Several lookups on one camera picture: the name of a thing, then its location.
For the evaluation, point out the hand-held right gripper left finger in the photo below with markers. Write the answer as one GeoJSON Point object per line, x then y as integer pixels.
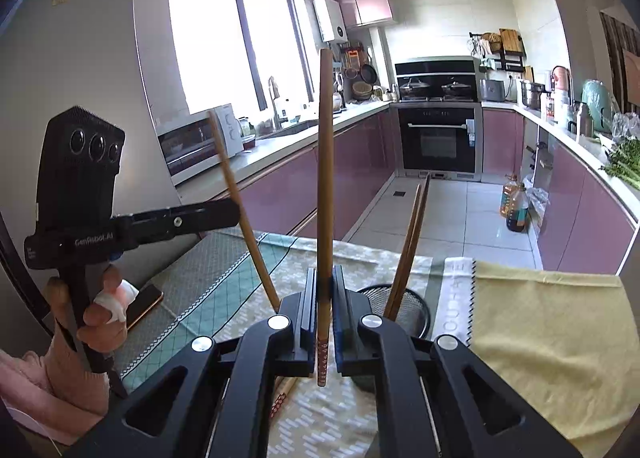
{"type": "Point", "coordinates": [310, 300]}

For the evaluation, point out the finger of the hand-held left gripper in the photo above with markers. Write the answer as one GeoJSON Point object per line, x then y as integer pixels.
{"type": "Point", "coordinates": [190, 220]}

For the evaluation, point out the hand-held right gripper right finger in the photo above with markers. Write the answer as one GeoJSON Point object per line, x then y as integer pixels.
{"type": "Point", "coordinates": [340, 300]}

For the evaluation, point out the wooden chopstick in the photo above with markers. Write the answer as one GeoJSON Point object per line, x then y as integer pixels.
{"type": "Point", "coordinates": [406, 248]}
{"type": "Point", "coordinates": [325, 163]}
{"type": "Point", "coordinates": [278, 400]}
{"type": "Point", "coordinates": [235, 198]}
{"type": "Point", "coordinates": [419, 218]}

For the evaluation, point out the black mesh utensil holder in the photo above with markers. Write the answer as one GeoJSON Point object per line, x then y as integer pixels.
{"type": "Point", "coordinates": [416, 309]}

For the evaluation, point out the person's left forearm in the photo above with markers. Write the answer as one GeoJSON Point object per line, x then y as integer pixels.
{"type": "Point", "coordinates": [50, 388]}

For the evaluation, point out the person's left hand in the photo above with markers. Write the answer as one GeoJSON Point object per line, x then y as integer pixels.
{"type": "Point", "coordinates": [107, 333]}

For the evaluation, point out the green patterned tablecloth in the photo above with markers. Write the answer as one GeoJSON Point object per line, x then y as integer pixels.
{"type": "Point", "coordinates": [210, 283]}

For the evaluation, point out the white countertop oven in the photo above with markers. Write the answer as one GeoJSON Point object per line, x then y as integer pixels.
{"type": "Point", "coordinates": [192, 148]}

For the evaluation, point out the smartphone with orange case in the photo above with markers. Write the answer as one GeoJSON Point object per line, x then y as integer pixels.
{"type": "Point", "coordinates": [145, 305]}

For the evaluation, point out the grey refrigerator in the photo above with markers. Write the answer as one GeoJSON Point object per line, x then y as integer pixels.
{"type": "Point", "coordinates": [100, 63]}

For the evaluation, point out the steel kitchen sink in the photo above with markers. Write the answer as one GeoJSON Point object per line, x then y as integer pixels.
{"type": "Point", "coordinates": [290, 129]}

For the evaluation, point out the pink base cabinets with sink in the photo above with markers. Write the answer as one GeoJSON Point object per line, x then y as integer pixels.
{"type": "Point", "coordinates": [350, 163]}

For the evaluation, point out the steel faucet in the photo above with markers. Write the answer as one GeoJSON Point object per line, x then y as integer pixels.
{"type": "Point", "coordinates": [274, 103]}

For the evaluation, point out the kitchen window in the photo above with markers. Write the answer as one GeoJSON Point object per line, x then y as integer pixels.
{"type": "Point", "coordinates": [220, 38]}

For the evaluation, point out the black built-in oven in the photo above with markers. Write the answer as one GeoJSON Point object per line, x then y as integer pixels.
{"type": "Point", "coordinates": [436, 138]}

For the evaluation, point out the yellow oil bottle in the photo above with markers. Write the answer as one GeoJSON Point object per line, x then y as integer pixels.
{"type": "Point", "coordinates": [507, 200]}

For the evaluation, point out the dark oil bottle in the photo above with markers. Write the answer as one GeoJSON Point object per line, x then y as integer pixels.
{"type": "Point", "coordinates": [518, 213]}

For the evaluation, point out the yellow cloth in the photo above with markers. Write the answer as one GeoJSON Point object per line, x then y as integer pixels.
{"type": "Point", "coordinates": [550, 348]}

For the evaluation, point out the lidded cooking pot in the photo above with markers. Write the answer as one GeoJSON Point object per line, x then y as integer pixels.
{"type": "Point", "coordinates": [456, 89]}
{"type": "Point", "coordinates": [414, 89]}

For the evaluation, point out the hanging black frying pan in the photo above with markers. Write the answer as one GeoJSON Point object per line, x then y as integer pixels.
{"type": "Point", "coordinates": [369, 73]}

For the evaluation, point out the white water heater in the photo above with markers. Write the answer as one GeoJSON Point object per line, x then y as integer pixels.
{"type": "Point", "coordinates": [330, 19]}

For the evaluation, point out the black range hood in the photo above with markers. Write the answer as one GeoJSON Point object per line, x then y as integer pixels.
{"type": "Point", "coordinates": [435, 67]}

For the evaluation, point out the steel stock pot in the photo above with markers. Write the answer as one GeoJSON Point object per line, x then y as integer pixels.
{"type": "Point", "coordinates": [532, 94]}

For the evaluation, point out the wooden cutting board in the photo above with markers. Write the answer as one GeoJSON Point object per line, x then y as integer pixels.
{"type": "Point", "coordinates": [509, 40]}

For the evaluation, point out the pink kettle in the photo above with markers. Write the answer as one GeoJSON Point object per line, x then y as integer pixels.
{"type": "Point", "coordinates": [561, 79]}

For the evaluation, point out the green leafy vegetables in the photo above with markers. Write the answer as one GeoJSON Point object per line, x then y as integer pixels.
{"type": "Point", "coordinates": [625, 160]}

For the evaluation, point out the mint green appliance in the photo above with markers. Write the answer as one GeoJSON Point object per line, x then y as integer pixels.
{"type": "Point", "coordinates": [596, 103]}

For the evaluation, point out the clear plastic bag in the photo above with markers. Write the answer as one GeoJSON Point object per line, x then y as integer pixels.
{"type": "Point", "coordinates": [627, 125]}

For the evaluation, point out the dark striped curtain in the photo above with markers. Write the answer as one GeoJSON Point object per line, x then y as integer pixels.
{"type": "Point", "coordinates": [620, 53]}

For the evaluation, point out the pink wall cabinet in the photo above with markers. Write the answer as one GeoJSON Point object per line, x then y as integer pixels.
{"type": "Point", "coordinates": [365, 0]}

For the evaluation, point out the black wall rack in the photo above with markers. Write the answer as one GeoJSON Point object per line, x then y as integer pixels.
{"type": "Point", "coordinates": [510, 60]}

